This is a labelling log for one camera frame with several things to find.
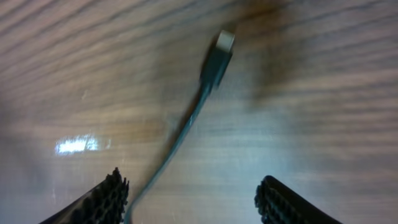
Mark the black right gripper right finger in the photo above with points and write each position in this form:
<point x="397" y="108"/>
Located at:
<point x="278" y="204"/>

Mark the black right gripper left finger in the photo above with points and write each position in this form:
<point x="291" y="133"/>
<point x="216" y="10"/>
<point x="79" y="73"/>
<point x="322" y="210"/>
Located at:
<point x="103" y="204"/>

